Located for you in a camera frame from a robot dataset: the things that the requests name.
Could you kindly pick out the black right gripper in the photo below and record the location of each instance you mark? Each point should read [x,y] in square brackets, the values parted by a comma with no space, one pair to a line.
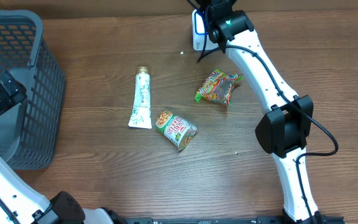
[202,10]

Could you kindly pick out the colourful candy bag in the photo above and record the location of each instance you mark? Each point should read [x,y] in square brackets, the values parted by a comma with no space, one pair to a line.
[218,87]

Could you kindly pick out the cup noodles container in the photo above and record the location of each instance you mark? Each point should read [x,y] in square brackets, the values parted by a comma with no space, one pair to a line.
[175,128]

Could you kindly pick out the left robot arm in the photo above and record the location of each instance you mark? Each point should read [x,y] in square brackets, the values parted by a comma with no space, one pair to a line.
[20,203]

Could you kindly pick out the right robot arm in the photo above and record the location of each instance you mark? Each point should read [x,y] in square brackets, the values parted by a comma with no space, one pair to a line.
[283,130]

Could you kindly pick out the white barcode scanner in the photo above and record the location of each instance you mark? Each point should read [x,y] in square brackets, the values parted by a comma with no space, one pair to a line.
[198,31]

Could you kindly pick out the dark grey plastic basket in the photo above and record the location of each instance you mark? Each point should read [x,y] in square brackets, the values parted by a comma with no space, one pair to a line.
[32,90]

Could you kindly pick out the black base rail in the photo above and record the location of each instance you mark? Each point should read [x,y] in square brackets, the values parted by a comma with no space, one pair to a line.
[257,220]

